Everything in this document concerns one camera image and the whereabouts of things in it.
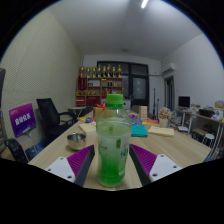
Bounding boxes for black computer monitor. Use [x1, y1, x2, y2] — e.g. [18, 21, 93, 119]
[177, 95, 191, 109]

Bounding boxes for steel bowl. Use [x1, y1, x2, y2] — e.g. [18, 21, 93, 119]
[66, 132, 88, 151]

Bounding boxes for wooden shelf unit with trophies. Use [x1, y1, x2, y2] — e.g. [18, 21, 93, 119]
[75, 64, 124, 108]

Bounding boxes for white air conditioner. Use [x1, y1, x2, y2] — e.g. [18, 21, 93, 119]
[161, 62, 176, 75]

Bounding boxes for orange carton box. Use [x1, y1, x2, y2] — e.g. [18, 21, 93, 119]
[138, 105, 149, 120]

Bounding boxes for red book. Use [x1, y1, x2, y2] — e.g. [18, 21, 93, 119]
[142, 118, 160, 126]

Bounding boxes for blue packet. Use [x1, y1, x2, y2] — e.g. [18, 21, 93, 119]
[130, 118, 143, 126]

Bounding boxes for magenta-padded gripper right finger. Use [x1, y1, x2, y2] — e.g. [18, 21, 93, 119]
[129, 143, 184, 187]

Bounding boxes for black office chair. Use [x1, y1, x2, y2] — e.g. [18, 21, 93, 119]
[35, 97, 78, 141]

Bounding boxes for small round side table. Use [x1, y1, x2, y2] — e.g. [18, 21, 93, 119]
[68, 106, 88, 118]

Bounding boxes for green drink bottle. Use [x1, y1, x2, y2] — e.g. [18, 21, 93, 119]
[95, 93, 133, 188]

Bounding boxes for potted pink flowers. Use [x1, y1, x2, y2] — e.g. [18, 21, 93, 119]
[157, 106, 172, 129]

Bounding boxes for purple sign board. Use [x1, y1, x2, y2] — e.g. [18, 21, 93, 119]
[8, 102, 37, 139]

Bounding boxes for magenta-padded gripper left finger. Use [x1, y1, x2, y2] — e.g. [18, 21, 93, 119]
[44, 144, 96, 188]

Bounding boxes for gift box with red ribbon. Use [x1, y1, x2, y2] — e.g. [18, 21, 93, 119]
[92, 102, 107, 119]

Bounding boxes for black suitcase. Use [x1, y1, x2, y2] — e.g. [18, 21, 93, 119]
[4, 138, 29, 164]

